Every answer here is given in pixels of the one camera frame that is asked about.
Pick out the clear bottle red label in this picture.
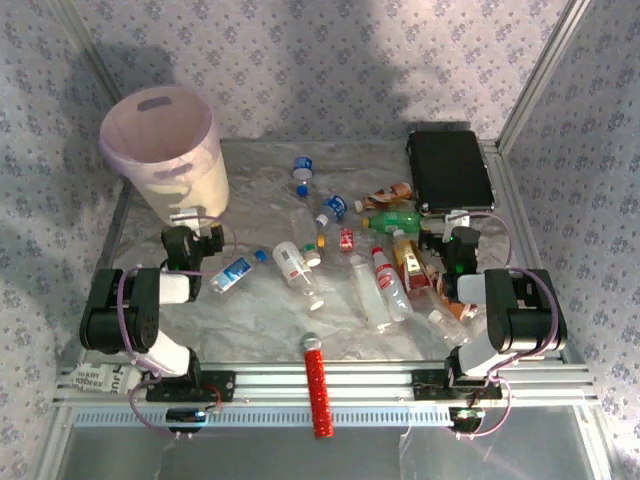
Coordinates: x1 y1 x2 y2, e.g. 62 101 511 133
370 246 415 323

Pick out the translucent white bottle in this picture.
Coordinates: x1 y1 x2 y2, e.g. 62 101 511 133
348 253 395 332

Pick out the white barcode-label bottle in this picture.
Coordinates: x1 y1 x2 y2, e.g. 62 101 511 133
272 241 325 312

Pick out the blue-label bottle blue cap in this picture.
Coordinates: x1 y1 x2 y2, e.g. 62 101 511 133
291 155 315 198

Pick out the white bin with pink liner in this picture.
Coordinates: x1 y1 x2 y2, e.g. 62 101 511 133
98 85 231 231

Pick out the yellow red label bottle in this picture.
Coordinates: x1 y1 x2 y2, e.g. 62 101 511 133
391 228 435 297

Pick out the crushed brown label bottle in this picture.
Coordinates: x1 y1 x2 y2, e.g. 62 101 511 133
433 272 480 322

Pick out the slim clear bottle blue cap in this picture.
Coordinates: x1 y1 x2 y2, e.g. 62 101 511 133
208 249 268 294

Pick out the black hard case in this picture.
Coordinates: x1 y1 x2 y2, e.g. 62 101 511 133
405 128 497 217

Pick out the clear bottle white cap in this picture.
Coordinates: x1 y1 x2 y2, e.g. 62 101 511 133
427 308 472 347

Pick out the clear bottle green cap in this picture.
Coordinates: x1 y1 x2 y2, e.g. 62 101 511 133
289 207 324 268

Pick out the blue-label bottle white cap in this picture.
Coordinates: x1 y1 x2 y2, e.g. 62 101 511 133
314 194 350 229

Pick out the printed paper sheet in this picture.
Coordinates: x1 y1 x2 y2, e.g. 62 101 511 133
55 364 147 392

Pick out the small circuit board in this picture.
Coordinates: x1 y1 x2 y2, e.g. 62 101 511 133
448 407 486 432
165 407 209 434

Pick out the red glitter microphone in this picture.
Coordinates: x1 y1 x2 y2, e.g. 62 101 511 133
298 332 335 440

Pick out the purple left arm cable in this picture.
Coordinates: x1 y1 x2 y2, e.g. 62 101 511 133
117 214 239 441

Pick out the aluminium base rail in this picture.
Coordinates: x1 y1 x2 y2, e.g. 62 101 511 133
52 363 599 406

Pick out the aluminium corner post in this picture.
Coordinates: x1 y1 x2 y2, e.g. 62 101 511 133
49 0 124 106
497 0 594 154

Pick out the grey slotted cable duct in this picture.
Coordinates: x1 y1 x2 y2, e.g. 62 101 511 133
72 405 454 428

